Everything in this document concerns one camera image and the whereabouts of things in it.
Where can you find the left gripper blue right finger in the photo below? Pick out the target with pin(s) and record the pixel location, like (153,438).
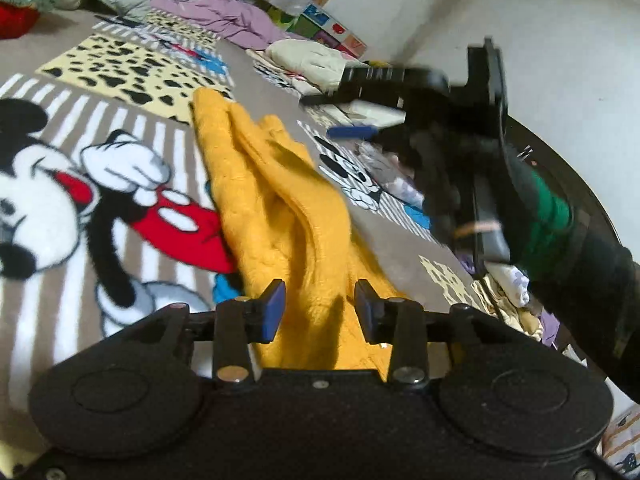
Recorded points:
(400,323)

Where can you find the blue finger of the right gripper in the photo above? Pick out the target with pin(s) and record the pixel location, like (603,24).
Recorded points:
(353,132)
(322,99)

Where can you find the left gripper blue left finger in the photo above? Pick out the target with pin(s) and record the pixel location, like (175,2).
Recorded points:
(240,323)

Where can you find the yellow knitted sweater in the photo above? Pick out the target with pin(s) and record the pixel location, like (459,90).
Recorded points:
(282,219)

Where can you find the forearm in dark sleeve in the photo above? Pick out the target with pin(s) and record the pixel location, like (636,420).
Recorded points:
(589,283)

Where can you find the cream duvet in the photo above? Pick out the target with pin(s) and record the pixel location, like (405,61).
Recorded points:
(320,65)

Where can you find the pale yellow folded blanket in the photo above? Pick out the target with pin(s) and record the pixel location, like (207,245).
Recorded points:
(492,300)

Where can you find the purple crumpled cloth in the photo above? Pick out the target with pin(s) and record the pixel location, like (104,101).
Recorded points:
(238,22)

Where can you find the cartoon print brown blanket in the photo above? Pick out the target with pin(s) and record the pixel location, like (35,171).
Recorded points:
(105,207)

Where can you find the red folded garment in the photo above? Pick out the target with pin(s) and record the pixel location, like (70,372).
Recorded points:
(15,21)

